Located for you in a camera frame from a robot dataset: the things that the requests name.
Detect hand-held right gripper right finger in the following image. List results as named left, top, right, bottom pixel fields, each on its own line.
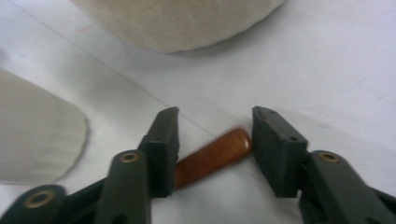
left=250, top=105, right=309, bottom=199

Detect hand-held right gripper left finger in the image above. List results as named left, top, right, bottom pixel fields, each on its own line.
left=136, top=105, right=181, bottom=199

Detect brown wooden spoon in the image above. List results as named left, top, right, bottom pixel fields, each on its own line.
left=174, top=127, right=254, bottom=190

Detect white cup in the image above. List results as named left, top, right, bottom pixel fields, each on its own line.
left=0, top=67, right=91, bottom=186

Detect beige rice container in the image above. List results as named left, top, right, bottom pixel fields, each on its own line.
left=69, top=0, right=287, bottom=55

